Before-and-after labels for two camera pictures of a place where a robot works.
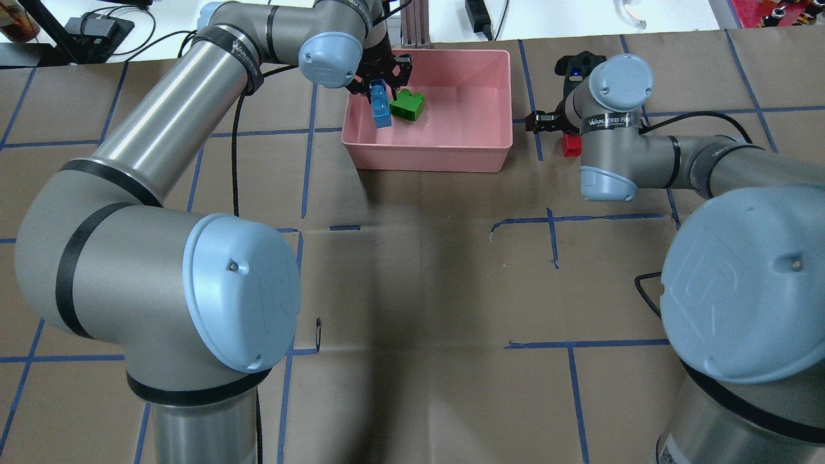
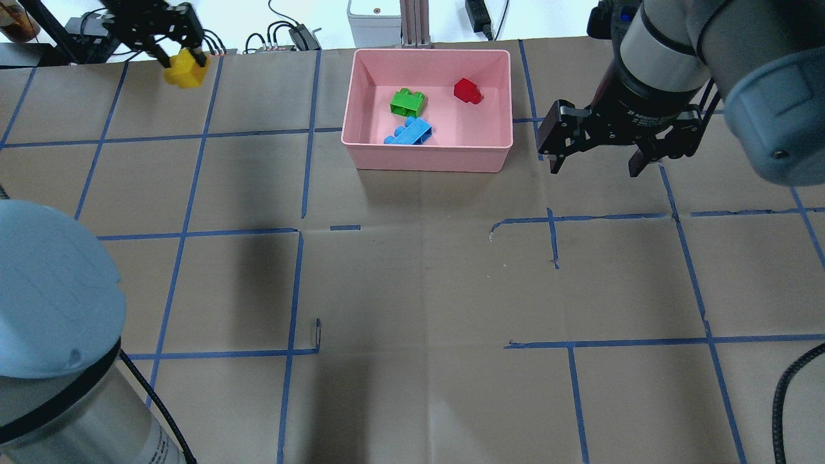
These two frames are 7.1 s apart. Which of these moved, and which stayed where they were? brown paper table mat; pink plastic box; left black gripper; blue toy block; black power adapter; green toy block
Moved: left black gripper; blue toy block
Stayed: brown paper table mat; pink plastic box; green toy block; black power adapter
